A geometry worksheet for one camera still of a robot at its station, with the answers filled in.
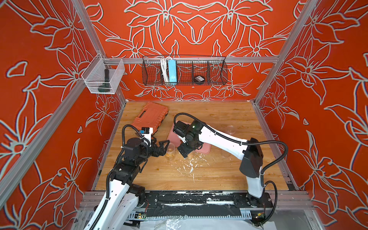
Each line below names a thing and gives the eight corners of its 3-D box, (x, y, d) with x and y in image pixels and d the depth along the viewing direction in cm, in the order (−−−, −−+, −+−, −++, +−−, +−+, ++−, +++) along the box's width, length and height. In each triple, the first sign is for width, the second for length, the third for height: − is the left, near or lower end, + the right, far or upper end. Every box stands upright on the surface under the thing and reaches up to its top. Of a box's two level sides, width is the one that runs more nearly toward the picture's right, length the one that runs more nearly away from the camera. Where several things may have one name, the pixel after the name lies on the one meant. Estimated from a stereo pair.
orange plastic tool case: (133, 128, 104) (131, 124, 100) (149, 106, 119) (148, 101, 114) (155, 135, 100) (153, 131, 96) (168, 111, 115) (168, 107, 111)
